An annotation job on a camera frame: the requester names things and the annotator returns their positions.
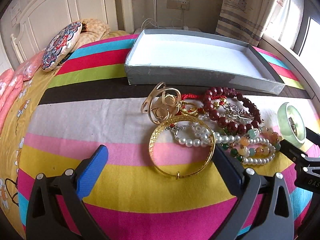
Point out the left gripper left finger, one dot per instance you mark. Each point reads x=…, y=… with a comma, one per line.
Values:
x=56, y=209

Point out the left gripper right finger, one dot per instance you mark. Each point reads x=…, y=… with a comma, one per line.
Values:
x=263, y=208

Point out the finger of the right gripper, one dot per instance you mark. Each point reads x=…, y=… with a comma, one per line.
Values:
x=296, y=155
x=313, y=136

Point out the green jade bangle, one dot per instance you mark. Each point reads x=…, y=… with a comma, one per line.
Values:
x=291, y=124

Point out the gold bangle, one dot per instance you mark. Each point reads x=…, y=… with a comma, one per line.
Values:
x=184, y=154

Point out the gold scarf ring cluster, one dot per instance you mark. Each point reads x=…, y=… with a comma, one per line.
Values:
x=162, y=103

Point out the grey shallow jewelry box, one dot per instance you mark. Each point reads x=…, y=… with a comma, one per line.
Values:
x=191, y=58

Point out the yellow floral bed sheet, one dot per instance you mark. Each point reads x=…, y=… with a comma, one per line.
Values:
x=12, y=140

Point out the striped colourful blanket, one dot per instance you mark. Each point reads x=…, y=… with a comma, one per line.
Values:
x=90, y=103

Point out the patterned beige curtain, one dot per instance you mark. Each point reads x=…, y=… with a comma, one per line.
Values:
x=247, y=20

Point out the round embroidered cushion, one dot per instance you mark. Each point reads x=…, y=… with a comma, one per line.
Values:
x=61, y=45

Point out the beige plush toy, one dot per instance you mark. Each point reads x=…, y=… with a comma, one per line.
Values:
x=92, y=30

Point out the white nightstand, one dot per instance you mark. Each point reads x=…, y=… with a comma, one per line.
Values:
x=139, y=30

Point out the white wooden headboard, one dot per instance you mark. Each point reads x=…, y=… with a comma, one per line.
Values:
x=41, y=20

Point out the window frame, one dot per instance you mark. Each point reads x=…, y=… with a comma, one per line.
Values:
x=289, y=36

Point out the wall power socket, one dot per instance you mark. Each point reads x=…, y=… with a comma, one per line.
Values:
x=178, y=4

